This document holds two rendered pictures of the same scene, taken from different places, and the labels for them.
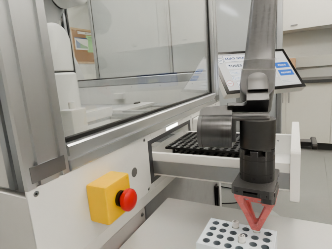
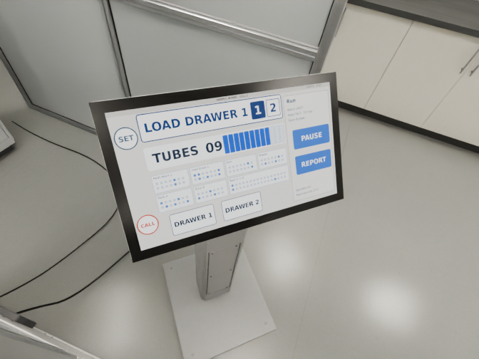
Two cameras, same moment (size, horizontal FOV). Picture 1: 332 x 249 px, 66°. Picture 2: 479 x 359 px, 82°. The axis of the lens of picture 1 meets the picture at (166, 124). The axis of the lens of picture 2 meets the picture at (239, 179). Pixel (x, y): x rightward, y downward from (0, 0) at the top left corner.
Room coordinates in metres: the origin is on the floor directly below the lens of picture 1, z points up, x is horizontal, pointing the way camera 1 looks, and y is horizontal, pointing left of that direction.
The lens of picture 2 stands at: (1.15, -0.47, 1.51)
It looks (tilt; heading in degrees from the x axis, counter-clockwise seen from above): 51 degrees down; 345
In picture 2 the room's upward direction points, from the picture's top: 10 degrees clockwise
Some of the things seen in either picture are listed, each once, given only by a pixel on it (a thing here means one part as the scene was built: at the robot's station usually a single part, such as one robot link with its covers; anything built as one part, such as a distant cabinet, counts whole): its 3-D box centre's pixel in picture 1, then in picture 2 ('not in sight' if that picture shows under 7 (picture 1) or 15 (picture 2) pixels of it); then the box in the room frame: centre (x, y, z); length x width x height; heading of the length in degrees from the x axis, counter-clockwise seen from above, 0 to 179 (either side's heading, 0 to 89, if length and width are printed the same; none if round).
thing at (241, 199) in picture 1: (257, 202); not in sight; (0.42, -0.15, 0.85); 0.07 x 0.07 x 0.09; 61
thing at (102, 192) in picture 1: (111, 196); not in sight; (0.44, 0.11, 0.88); 0.07 x 0.05 x 0.07; 153
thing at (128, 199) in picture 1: (126, 199); not in sight; (0.42, 0.08, 0.88); 0.04 x 0.03 x 0.04; 153
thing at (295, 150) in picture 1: (295, 154); not in sight; (0.59, -0.31, 0.87); 0.29 x 0.02 x 0.11; 153
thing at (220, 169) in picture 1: (212, 152); not in sight; (0.69, -0.12, 0.86); 0.40 x 0.26 x 0.06; 63
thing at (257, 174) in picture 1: (256, 166); not in sight; (0.41, -0.15, 0.92); 0.10 x 0.07 x 0.07; 151
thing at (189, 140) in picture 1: (215, 150); not in sight; (0.68, -0.13, 0.87); 0.22 x 0.18 x 0.06; 63
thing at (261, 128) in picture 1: (253, 132); not in sight; (0.42, -0.15, 0.98); 0.07 x 0.06 x 0.07; 72
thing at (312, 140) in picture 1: (308, 142); not in sight; (0.58, -0.33, 0.91); 0.07 x 0.04 x 0.01; 153
